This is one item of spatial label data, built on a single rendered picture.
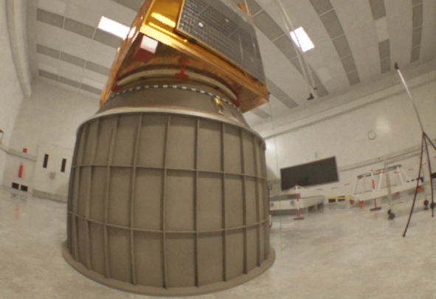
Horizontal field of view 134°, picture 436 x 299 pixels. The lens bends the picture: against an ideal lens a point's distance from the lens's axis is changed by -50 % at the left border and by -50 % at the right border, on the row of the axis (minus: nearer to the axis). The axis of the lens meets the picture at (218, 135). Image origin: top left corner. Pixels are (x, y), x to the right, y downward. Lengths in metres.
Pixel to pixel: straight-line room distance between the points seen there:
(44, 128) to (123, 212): 8.72
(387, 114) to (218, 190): 9.17
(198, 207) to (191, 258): 0.32
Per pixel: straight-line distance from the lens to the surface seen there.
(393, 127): 9.63
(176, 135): 1.21
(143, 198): 1.16
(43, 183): 9.26
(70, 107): 9.98
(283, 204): 6.63
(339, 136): 9.64
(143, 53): 1.49
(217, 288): 1.25
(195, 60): 1.71
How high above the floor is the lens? 0.58
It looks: 21 degrees up
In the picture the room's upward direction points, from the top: 1 degrees counter-clockwise
